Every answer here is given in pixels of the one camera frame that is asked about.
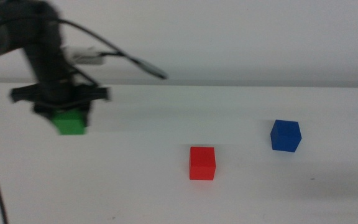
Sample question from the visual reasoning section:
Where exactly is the green cube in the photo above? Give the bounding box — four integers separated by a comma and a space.
51, 109, 87, 136

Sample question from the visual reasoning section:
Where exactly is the red cube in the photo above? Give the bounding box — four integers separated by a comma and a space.
189, 146, 216, 181

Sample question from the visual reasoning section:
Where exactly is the blue cube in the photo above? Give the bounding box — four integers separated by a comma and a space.
270, 119, 303, 153

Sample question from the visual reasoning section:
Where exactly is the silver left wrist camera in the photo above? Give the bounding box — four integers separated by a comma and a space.
63, 45, 106, 65

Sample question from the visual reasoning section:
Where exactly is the black braided cable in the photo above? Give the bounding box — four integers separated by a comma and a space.
0, 18, 169, 224

